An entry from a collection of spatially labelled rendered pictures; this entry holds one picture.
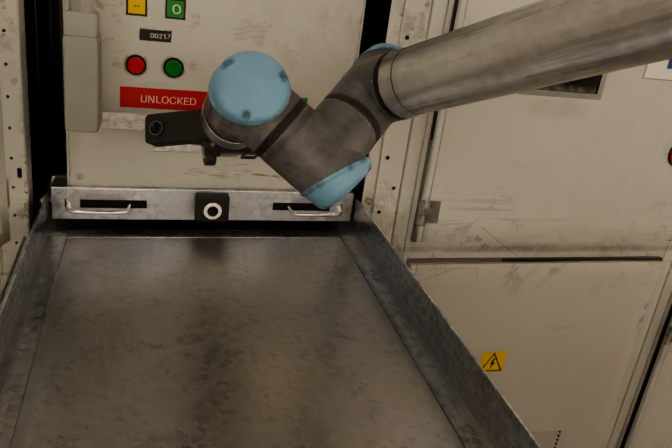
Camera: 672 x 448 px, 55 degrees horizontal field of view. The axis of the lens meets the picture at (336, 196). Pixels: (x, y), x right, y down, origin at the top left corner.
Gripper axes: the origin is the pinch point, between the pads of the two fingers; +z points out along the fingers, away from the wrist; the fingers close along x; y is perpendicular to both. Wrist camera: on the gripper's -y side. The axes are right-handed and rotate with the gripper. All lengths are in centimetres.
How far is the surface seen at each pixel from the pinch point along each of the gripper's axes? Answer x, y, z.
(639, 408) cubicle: -56, 112, 31
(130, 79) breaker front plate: 10.9, -12.1, 0.0
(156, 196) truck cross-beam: -7.4, -7.4, 9.1
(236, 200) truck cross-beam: -7.8, 6.8, 9.3
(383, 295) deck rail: -25.3, 27.7, -10.1
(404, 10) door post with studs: 22.6, 32.3, -11.9
